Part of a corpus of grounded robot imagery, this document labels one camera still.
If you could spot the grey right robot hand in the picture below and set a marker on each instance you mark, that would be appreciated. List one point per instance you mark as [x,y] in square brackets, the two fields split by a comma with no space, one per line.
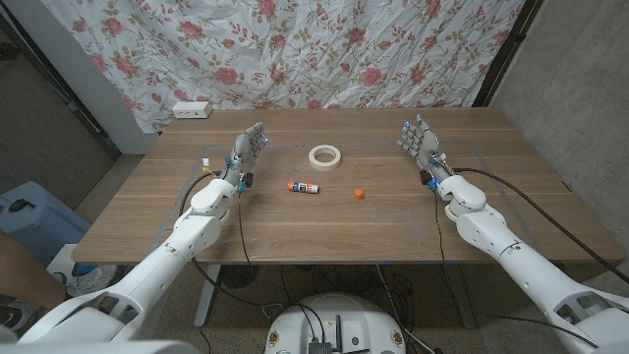
[425,145]

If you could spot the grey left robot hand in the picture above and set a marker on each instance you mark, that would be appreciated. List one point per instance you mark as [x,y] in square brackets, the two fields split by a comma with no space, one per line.
[243,152]

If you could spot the orange and white glue stick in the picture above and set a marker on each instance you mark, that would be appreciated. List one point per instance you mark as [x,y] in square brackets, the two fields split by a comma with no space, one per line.
[303,187]

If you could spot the orange glue stick cap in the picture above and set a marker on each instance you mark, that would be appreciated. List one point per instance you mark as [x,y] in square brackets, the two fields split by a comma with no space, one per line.
[358,194]

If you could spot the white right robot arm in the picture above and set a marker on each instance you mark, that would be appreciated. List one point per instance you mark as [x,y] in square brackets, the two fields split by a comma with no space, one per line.
[516,260]

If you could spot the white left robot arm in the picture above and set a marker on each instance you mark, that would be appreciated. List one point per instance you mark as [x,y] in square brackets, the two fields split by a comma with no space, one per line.
[162,260]

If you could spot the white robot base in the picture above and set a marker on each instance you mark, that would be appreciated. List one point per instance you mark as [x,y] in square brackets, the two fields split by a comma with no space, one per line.
[339,314]

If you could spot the beige masking tape roll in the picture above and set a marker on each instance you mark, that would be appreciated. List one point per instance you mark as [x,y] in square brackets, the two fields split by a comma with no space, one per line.
[317,163]

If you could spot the white power strip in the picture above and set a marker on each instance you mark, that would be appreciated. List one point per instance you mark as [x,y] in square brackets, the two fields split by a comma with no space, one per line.
[191,110]

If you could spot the floral backdrop cloth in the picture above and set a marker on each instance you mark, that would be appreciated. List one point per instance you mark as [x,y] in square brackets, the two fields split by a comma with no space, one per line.
[295,54]

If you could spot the black backdrop stand pole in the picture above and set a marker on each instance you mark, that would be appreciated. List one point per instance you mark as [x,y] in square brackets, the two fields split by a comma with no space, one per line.
[506,54]

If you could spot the black round floor fan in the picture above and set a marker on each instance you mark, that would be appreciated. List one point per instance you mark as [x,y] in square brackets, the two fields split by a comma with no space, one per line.
[238,276]

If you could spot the white table leg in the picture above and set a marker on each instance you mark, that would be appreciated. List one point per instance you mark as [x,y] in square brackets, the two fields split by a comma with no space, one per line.
[206,295]

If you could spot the grey table leg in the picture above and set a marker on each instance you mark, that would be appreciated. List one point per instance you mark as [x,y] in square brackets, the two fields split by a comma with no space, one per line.
[462,300]

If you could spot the grey sneaker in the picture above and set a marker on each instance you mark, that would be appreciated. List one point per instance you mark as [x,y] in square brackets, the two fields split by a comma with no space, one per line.
[93,285]

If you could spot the blue plastic bin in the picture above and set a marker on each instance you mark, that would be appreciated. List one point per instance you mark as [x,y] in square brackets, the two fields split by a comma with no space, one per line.
[39,221]

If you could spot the white robot chest cover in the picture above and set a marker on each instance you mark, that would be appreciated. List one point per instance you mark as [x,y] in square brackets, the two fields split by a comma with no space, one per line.
[98,348]

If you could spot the person bare leg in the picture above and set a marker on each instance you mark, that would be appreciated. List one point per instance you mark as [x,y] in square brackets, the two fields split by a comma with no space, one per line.
[24,270]

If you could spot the black metal rail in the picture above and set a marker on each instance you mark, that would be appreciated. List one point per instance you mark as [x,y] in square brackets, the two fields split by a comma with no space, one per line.
[58,81]

